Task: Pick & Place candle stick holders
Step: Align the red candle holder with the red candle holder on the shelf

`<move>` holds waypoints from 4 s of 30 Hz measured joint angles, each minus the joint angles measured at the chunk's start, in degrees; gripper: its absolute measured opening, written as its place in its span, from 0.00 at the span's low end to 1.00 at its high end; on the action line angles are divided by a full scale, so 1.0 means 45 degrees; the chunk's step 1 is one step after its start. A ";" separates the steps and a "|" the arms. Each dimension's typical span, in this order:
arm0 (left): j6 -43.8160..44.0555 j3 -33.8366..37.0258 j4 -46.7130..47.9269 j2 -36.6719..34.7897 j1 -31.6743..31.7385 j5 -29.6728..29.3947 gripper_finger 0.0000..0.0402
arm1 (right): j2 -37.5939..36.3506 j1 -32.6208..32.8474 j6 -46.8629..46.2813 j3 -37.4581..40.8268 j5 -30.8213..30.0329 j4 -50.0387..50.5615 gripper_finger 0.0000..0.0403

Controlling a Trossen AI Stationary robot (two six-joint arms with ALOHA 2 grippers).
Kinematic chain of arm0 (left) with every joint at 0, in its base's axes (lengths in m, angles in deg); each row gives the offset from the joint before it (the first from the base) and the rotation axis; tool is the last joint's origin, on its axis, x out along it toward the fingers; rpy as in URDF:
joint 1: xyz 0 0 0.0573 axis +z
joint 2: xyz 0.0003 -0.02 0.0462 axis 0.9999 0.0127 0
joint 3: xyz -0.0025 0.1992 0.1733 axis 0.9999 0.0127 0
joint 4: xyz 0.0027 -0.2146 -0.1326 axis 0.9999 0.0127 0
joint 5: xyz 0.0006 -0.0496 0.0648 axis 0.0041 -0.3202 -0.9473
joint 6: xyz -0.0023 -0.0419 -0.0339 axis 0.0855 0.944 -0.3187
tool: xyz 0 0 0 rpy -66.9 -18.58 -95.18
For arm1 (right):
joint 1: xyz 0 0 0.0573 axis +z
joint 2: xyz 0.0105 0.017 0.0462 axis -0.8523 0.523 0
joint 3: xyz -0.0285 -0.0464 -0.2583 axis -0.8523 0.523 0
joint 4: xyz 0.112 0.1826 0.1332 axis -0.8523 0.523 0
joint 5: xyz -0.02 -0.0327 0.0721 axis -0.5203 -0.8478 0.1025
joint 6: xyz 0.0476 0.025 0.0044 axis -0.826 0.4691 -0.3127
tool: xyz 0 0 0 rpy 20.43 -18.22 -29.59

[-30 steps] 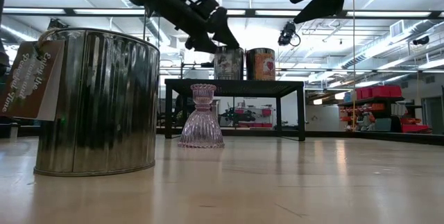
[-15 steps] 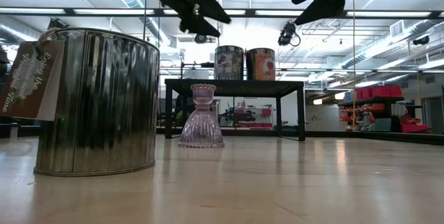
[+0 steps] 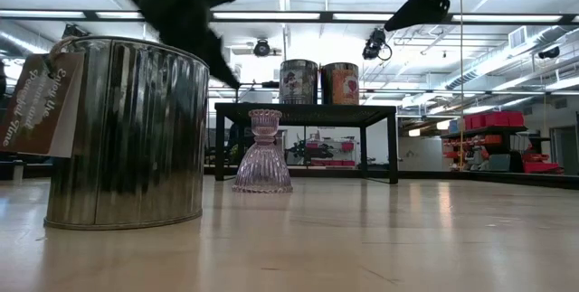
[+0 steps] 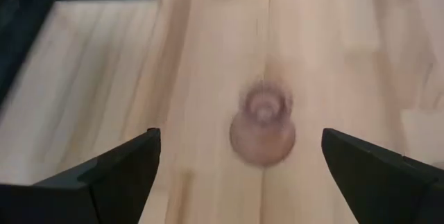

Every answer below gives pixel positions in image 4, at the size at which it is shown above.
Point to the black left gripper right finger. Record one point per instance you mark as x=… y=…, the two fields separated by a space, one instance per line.
x=381 y=189

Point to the pink glass candle holder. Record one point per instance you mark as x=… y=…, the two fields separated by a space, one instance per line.
x=262 y=130

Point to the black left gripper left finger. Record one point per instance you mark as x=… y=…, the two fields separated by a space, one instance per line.
x=86 y=196

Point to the black metal mesh shelf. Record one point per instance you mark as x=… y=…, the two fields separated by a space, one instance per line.
x=21 y=16

